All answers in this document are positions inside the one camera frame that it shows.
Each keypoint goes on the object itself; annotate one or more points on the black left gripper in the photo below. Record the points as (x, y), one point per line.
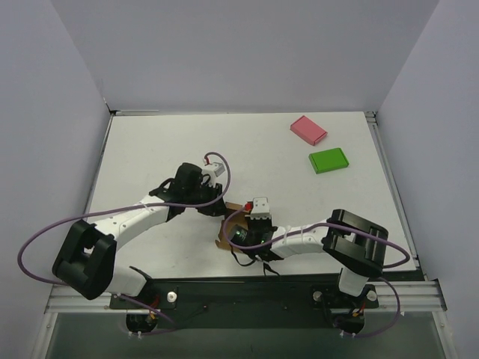
(211, 204)

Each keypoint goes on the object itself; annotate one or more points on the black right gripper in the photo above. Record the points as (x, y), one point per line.
(254, 224)

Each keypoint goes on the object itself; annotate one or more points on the brown cardboard paper box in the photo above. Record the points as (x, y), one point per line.
(239, 219)

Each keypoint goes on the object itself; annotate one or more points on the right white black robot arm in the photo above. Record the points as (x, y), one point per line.
(356, 243)

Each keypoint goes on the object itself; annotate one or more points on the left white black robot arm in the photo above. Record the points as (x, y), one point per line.
(86, 260)

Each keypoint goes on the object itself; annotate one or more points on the green paper box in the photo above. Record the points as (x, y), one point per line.
(328, 160)

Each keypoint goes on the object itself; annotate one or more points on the pink paper box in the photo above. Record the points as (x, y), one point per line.
(308, 130)

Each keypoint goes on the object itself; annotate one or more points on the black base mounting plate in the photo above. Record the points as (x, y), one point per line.
(267, 302)

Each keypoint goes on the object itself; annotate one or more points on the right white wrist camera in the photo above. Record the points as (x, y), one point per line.
(260, 209)

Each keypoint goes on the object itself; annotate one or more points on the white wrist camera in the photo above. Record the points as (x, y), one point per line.
(211, 172)
(260, 209)

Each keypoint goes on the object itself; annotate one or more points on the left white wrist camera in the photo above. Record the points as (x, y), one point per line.
(211, 172)

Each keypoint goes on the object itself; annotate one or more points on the aluminium table frame rail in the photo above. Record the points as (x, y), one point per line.
(266, 160)

